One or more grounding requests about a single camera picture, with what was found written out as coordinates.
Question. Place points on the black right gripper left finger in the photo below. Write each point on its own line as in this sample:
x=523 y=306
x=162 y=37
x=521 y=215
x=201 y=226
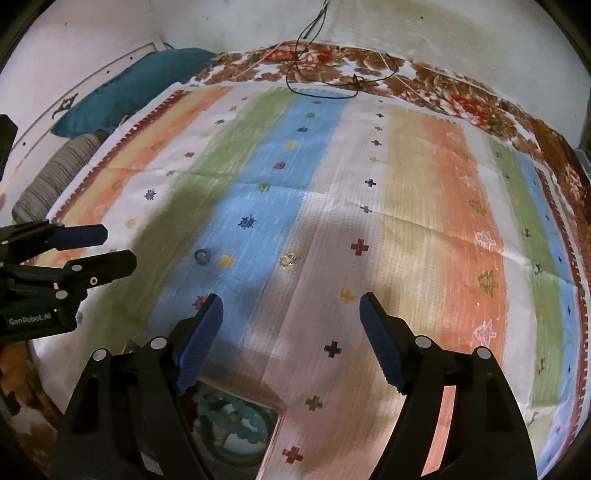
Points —
x=122 y=401

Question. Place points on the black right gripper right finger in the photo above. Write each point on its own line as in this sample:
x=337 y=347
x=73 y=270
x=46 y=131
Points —
x=488 y=437

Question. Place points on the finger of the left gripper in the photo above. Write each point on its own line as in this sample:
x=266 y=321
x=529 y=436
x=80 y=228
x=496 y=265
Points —
x=84 y=272
x=22 y=242

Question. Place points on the green jade bangle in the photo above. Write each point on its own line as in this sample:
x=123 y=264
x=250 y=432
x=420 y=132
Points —
x=235 y=432

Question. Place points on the pink metal jewelry box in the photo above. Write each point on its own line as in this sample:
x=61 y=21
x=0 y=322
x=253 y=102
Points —
x=205 y=390

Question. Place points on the grey striped pillow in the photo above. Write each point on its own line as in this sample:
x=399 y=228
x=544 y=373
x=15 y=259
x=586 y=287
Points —
x=55 y=176

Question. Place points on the white headboard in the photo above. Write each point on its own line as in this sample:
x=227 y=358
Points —
x=37 y=142

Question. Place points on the teal pillow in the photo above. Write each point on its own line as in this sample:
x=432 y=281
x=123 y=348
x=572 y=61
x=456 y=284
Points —
x=131 y=90

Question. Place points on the striped colourful mat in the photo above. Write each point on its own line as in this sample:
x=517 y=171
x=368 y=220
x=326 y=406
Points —
x=290 y=207

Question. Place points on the plastic crate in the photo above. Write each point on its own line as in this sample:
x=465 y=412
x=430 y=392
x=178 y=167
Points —
x=584 y=160

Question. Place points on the floral brown bedsheet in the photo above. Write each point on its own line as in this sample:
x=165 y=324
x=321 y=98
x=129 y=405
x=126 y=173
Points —
x=375 y=72

